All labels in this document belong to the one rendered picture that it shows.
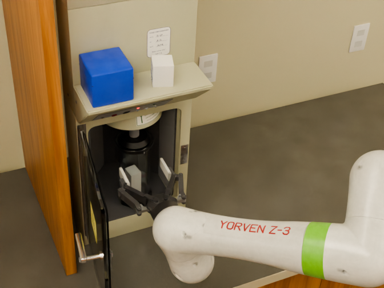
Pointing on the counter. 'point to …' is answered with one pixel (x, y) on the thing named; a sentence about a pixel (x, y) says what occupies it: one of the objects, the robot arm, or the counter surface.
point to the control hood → (148, 92)
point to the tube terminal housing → (148, 15)
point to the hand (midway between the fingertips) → (143, 170)
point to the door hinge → (81, 130)
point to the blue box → (106, 76)
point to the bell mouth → (141, 122)
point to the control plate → (131, 110)
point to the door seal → (106, 215)
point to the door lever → (84, 250)
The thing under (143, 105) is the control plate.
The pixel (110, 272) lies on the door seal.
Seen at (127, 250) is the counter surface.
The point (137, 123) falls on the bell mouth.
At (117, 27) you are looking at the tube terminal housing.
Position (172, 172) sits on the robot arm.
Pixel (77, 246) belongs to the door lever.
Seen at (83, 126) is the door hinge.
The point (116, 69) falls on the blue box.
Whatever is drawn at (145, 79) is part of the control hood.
